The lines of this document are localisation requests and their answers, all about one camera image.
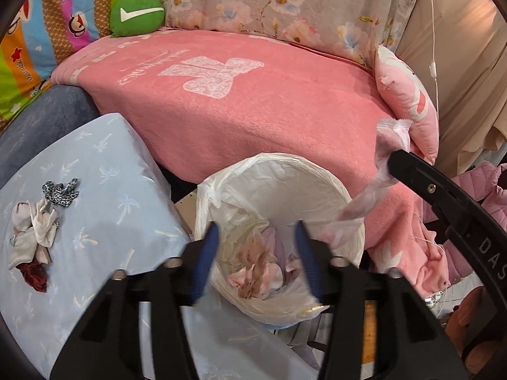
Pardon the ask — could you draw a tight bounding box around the pink printed pillow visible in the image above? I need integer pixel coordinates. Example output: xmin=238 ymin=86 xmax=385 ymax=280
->
xmin=374 ymin=45 xmax=440 ymax=163

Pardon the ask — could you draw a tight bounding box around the dark red cloth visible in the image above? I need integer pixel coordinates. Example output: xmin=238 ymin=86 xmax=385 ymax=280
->
xmin=18 ymin=261 xmax=48 ymax=294

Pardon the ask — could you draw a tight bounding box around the blue-grey sofa cushion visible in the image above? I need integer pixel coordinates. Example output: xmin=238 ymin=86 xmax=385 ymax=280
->
xmin=0 ymin=85 xmax=99 ymax=183

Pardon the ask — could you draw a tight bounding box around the leopard print scrunchie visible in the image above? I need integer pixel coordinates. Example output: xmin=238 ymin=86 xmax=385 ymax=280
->
xmin=42 ymin=178 xmax=80 ymax=209

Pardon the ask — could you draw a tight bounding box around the green round cushion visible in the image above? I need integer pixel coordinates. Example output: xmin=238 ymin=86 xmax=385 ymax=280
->
xmin=110 ymin=0 xmax=166 ymax=38

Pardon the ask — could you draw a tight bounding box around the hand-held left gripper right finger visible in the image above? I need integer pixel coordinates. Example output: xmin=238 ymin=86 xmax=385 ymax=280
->
xmin=294 ymin=219 xmax=468 ymax=380

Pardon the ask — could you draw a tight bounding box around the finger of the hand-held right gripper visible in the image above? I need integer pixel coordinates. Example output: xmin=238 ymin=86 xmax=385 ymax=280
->
xmin=388 ymin=149 xmax=482 ymax=230

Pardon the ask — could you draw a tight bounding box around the pink cloth strip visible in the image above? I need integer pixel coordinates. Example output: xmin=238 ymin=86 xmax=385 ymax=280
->
xmin=229 ymin=267 xmax=278 ymax=297

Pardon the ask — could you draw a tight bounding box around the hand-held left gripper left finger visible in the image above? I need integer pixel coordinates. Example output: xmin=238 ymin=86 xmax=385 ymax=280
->
xmin=49 ymin=222 xmax=220 ymax=380

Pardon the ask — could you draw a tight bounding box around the beige curtain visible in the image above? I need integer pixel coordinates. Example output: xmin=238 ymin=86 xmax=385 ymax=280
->
xmin=396 ymin=0 xmax=507 ymax=167

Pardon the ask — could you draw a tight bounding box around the floral grey pillow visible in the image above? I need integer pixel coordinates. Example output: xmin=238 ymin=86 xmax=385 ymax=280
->
xmin=123 ymin=0 xmax=413 ymax=68

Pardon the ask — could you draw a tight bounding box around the pink blanket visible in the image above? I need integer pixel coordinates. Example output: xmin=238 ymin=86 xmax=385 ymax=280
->
xmin=51 ymin=28 xmax=448 ymax=297

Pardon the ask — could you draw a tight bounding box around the pink cloth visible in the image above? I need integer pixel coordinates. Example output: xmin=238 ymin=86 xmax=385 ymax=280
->
xmin=234 ymin=237 xmax=278 ymax=297

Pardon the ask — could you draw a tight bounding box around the light blue tablecloth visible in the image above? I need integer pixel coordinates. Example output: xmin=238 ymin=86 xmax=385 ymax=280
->
xmin=0 ymin=113 xmax=318 ymax=380

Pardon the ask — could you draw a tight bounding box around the white cloth bundle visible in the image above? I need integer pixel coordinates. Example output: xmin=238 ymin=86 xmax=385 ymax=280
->
xmin=8 ymin=199 xmax=61 ymax=270

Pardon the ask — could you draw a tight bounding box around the white cable with switch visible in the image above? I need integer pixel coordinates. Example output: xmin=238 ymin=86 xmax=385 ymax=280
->
xmin=424 ymin=0 xmax=441 ymax=115

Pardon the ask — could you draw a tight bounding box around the white-lined trash bin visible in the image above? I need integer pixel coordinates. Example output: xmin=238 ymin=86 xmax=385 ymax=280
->
xmin=194 ymin=152 xmax=365 ymax=327

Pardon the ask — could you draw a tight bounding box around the plywood box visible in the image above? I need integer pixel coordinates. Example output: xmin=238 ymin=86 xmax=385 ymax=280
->
xmin=174 ymin=192 xmax=199 ymax=226

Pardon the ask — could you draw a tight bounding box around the striped monkey print quilt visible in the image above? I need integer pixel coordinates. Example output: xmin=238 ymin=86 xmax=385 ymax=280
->
xmin=0 ymin=0 xmax=125 ymax=127

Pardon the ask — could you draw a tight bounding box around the white clear-wrapped packet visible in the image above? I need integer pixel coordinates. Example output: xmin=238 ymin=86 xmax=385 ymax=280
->
xmin=337 ymin=119 xmax=413 ymax=222

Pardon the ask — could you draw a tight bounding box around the pink padded jacket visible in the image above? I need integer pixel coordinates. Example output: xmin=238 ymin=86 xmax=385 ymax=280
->
xmin=444 ymin=162 xmax=507 ymax=286

